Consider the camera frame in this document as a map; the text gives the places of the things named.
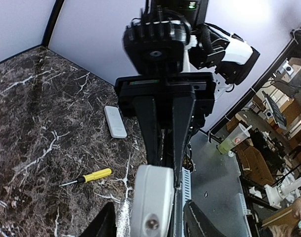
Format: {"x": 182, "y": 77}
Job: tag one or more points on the white remote control right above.
{"x": 115, "y": 122}

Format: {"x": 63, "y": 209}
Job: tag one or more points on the left black frame post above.
{"x": 52, "y": 22}

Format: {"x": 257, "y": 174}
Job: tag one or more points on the white slotted cable duct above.
{"x": 186, "y": 186}

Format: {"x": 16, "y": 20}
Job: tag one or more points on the white remote with battery bay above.
{"x": 152, "y": 201}

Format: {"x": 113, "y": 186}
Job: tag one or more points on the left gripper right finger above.
{"x": 196, "y": 223}

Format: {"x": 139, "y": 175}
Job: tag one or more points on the yellow handled screwdriver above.
{"x": 90, "y": 177}

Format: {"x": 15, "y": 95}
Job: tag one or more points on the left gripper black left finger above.
{"x": 104, "y": 224}

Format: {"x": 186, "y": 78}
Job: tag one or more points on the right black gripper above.
{"x": 171, "y": 102}

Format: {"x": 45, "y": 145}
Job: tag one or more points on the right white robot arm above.
{"x": 209, "y": 46}

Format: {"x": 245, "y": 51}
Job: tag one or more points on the plastic cup with drink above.
{"x": 238, "y": 135}

